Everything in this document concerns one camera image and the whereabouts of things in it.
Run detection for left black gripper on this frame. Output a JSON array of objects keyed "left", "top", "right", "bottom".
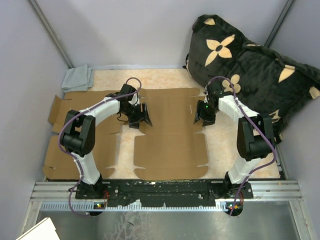
[{"left": 120, "top": 102, "right": 152, "bottom": 130}]

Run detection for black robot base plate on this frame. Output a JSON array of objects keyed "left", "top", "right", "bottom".
[{"left": 75, "top": 179, "right": 254, "bottom": 216}]

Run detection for grey corner post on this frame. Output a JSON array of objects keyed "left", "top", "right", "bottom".
[
  {"left": 27, "top": 0, "right": 75, "bottom": 69},
  {"left": 264, "top": 0, "right": 296, "bottom": 48}
]

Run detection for black plush flower cushion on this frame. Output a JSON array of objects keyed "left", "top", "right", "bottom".
[{"left": 185, "top": 14, "right": 320, "bottom": 143}]

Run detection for left grey corner post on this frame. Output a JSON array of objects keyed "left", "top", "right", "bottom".
[{"left": 27, "top": 0, "right": 75, "bottom": 69}]

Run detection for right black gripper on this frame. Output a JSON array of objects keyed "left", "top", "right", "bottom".
[{"left": 193, "top": 100, "right": 219, "bottom": 127}]

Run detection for brown cardboard box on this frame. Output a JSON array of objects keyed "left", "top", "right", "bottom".
[
  {"left": 133, "top": 87, "right": 209, "bottom": 181},
  {"left": 42, "top": 90, "right": 126, "bottom": 180}
]

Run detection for right grey corner post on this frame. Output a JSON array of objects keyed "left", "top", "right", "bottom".
[{"left": 264, "top": 0, "right": 296, "bottom": 48}]

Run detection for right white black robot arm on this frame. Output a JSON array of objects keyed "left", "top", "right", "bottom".
[{"left": 193, "top": 77, "right": 275, "bottom": 198}]

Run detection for grey folded cloth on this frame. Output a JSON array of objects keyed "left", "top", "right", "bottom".
[{"left": 61, "top": 64, "right": 94, "bottom": 93}]

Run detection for aluminium rail frame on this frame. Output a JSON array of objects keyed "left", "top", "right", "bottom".
[{"left": 21, "top": 179, "right": 317, "bottom": 240}]

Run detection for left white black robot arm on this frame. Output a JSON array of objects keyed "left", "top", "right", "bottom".
[{"left": 58, "top": 83, "right": 152, "bottom": 199}]

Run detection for white board corner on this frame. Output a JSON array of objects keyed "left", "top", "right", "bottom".
[{"left": 17, "top": 217, "right": 60, "bottom": 240}]

